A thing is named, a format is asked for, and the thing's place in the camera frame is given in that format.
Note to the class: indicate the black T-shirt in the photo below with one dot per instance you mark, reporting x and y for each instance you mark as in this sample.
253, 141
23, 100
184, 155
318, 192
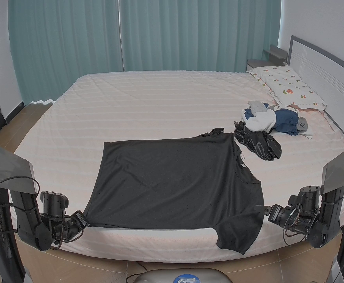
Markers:
172, 184

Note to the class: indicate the blue-green curtain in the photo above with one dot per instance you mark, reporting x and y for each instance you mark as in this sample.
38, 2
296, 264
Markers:
201, 25
65, 40

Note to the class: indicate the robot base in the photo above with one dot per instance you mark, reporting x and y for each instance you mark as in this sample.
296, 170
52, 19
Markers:
183, 276

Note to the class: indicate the pile of clothes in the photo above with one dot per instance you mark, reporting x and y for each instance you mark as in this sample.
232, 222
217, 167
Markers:
261, 122

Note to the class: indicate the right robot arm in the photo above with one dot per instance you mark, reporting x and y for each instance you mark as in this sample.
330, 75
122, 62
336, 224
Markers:
340, 169

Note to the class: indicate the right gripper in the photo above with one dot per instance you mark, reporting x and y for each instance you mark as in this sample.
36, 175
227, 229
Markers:
285, 217

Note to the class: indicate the black printed garment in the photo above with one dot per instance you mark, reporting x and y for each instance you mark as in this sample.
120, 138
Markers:
257, 146

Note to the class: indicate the grey bedside table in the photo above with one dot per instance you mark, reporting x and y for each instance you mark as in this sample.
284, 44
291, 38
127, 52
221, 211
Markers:
257, 63

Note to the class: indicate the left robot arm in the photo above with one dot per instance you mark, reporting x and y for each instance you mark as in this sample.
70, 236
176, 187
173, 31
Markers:
7, 166

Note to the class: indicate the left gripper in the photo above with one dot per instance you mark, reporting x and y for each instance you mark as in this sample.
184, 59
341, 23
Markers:
71, 228

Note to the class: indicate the bed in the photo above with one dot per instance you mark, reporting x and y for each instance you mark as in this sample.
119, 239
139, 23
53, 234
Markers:
160, 105

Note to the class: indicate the white printed pillow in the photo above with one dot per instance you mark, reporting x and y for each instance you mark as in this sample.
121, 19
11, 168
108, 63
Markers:
286, 87

